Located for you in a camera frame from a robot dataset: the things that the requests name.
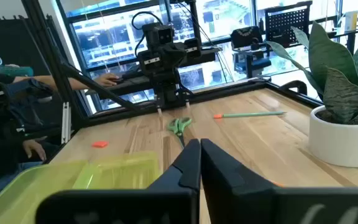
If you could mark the black computer mouse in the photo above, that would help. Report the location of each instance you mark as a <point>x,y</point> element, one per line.
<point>118,81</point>

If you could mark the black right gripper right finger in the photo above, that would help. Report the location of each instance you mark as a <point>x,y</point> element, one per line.
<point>244,202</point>

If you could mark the snake plant in white pot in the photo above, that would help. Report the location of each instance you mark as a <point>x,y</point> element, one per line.
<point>340,143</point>

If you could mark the black office chair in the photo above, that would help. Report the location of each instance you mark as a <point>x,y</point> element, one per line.
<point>247,37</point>

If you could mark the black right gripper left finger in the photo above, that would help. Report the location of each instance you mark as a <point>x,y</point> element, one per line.
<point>166,205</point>

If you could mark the black pegboard panel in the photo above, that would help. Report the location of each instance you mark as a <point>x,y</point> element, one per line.
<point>291,21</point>

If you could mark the green pencil with orange eraser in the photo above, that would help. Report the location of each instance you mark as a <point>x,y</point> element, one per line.
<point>250,114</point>

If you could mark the black aluminium rig frame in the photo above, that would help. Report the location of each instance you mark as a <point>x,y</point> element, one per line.
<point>104,90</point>

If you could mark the yellow-green transparent plastic case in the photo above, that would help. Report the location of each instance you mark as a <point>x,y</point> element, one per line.
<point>17,193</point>

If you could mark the yellow box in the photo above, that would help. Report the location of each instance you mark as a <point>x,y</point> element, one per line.
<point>351,21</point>

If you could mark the teal bottle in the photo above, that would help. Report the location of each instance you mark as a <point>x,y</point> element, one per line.
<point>14,71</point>

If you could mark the person's hand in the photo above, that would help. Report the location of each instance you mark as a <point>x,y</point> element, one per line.
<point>106,80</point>
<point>34,147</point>

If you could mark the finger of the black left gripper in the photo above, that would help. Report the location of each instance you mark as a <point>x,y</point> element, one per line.
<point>193,46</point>
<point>148,65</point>

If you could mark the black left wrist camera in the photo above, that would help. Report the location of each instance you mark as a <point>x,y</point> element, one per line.
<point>163,34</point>

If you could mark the orange-red eraser block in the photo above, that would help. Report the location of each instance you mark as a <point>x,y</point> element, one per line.
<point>100,144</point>

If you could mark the dark grey desk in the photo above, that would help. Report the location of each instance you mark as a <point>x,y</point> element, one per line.
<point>135,82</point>

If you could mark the silver frame bracket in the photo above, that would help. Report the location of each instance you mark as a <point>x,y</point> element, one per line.
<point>66,124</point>

